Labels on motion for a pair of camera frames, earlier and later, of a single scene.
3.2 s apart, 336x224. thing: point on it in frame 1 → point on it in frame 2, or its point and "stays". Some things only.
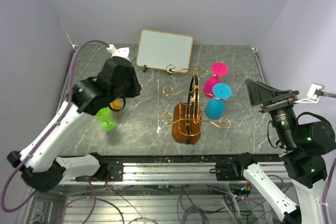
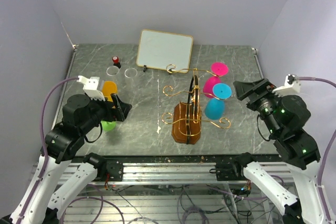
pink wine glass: (219, 68) stays
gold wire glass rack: (186, 124) stays
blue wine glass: (214, 108) stays
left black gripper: (136, 87) → (111, 112)
